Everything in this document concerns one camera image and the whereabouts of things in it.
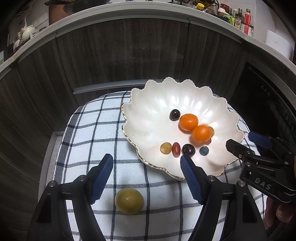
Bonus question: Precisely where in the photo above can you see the blueberry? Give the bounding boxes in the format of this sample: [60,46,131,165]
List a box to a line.
[199,146,209,156]

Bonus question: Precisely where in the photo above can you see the orange mandarin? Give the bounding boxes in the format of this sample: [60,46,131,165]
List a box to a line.
[191,125,211,144]
[179,113,199,132]

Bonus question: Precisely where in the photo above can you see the red grape tomato front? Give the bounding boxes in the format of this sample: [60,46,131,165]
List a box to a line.
[171,142,181,157]

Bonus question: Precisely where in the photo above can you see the right hand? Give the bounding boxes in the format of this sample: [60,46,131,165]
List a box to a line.
[263,197,295,230]

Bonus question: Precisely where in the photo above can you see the built-in dishwasher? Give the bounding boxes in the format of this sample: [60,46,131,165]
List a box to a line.
[230,63,295,146]

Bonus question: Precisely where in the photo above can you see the green apple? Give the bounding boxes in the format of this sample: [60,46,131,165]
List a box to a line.
[114,188,144,215]

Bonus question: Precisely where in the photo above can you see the checkered white cloth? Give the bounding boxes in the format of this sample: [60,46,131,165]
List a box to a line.
[53,90,266,241]

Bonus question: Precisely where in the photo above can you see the white scalloped ceramic bowl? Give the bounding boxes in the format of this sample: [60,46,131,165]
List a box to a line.
[120,77,245,182]

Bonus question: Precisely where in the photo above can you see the white rice cooker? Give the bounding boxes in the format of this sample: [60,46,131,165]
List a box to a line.
[265,30,293,60]

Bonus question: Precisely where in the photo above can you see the red label sauce bottle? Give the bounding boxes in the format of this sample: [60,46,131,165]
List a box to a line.
[242,9,254,37]

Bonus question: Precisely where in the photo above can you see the white teapot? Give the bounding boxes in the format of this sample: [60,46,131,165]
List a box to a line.
[20,17,35,42]

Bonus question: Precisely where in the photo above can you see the wooden cutting board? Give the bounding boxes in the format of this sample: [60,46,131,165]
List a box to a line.
[48,5,69,25]

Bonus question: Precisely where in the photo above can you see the black wok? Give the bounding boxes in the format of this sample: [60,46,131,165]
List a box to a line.
[44,0,110,14]

